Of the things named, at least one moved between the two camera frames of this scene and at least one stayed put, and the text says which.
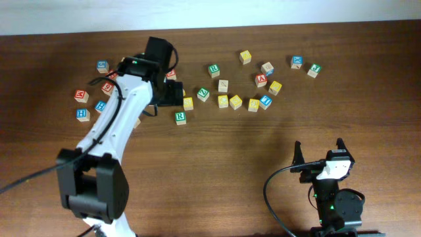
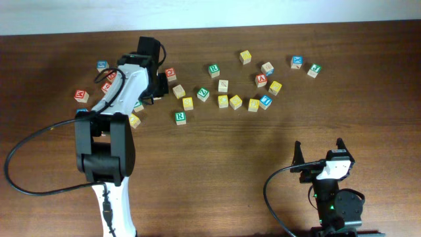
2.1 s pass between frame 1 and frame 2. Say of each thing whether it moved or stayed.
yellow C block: stayed
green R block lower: stayed
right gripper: stayed
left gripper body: moved
